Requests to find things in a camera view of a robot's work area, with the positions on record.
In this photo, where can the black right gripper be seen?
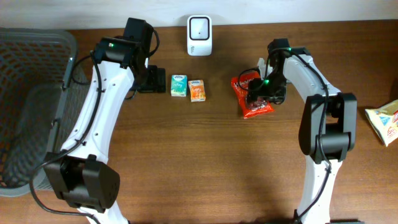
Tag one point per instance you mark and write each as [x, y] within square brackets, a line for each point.
[257, 89]

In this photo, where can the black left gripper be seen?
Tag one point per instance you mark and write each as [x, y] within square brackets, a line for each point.
[157, 80]

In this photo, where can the green tissue pack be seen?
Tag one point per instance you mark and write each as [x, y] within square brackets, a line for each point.
[178, 85]

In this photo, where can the red snack bag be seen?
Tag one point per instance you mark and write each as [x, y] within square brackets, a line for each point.
[260, 106]

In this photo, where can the orange tissue pack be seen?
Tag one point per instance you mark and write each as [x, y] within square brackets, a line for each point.
[197, 90]

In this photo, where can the cream snack bag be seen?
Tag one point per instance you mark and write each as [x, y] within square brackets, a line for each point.
[384, 121]

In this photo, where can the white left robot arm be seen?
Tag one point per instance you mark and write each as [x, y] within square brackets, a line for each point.
[79, 174]

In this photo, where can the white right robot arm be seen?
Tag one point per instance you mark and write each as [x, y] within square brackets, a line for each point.
[327, 130]

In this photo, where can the white barcode scanner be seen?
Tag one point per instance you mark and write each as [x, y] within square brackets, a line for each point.
[199, 35]

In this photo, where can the grey plastic mesh basket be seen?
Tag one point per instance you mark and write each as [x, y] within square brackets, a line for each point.
[42, 94]

